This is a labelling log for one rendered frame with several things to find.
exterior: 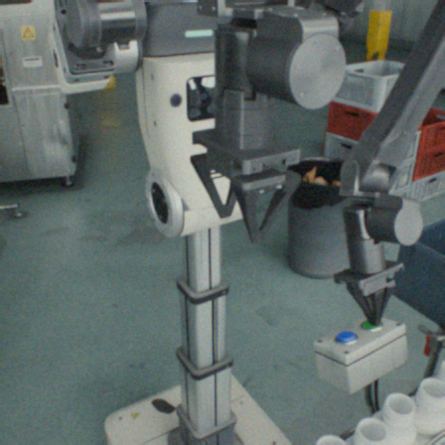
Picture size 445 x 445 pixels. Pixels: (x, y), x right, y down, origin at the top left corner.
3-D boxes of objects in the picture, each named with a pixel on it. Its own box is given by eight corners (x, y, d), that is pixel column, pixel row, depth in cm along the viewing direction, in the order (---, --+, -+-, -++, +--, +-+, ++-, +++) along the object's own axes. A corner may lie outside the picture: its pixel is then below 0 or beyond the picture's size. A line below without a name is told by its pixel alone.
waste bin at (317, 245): (312, 293, 270) (323, 192, 240) (266, 257, 304) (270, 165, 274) (367, 269, 291) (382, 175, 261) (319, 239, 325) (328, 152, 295)
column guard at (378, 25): (374, 65, 981) (381, 11, 929) (362, 62, 1010) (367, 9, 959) (387, 64, 999) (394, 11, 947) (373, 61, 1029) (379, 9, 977)
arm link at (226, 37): (253, 14, 44) (202, 16, 41) (301, 19, 39) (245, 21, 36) (251, 85, 47) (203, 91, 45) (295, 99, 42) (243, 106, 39)
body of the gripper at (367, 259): (405, 273, 75) (400, 229, 74) (362, 292, 71) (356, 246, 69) (374, 267, 81) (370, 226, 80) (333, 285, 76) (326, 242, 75)
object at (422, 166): (413, 182, 359) (418, 155, 348) (371, 166, 388) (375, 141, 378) (455, 167, 389) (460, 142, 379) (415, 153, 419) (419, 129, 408)
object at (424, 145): (418, 155, 348) (423, 127, 338) (375, 140, 378) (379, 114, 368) (461, 142, 379) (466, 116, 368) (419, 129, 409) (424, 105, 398)
